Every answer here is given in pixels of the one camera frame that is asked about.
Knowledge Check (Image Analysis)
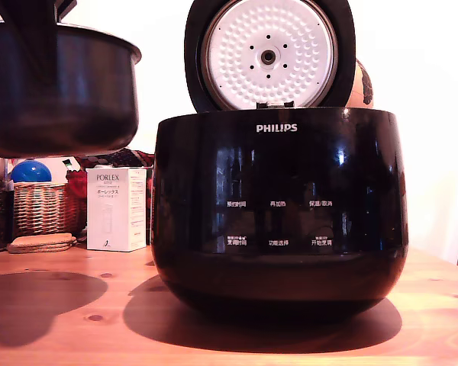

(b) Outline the black cooking pot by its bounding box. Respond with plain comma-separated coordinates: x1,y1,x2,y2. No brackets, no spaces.
0,21,143,159

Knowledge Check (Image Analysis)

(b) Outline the rice cooker lid, white plate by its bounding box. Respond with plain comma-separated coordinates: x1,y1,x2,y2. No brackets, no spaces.
183,0,356,114

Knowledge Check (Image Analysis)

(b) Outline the black Philips rice cooker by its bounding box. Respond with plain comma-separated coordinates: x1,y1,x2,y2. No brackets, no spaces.
151,108,409,318

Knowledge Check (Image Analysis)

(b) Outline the blue ball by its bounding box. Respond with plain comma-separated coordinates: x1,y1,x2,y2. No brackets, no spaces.
10,159,53,185

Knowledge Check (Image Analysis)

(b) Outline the red patterned cloth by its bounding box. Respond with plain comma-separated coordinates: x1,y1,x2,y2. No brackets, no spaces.
74,148,156,169

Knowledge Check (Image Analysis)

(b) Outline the red knitted pouch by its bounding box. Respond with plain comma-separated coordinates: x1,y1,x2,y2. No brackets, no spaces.
65,169,88,230

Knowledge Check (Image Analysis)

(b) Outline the woven wicker basket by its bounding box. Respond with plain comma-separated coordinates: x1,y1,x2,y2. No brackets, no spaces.
13,181,87,238

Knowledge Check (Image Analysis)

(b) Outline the white Porlex box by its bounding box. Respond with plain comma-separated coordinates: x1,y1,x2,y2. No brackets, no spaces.
85,167,148,253

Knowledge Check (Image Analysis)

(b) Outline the stack of cork coasters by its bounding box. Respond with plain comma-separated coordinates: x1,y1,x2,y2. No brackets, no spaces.
6,232,79,255

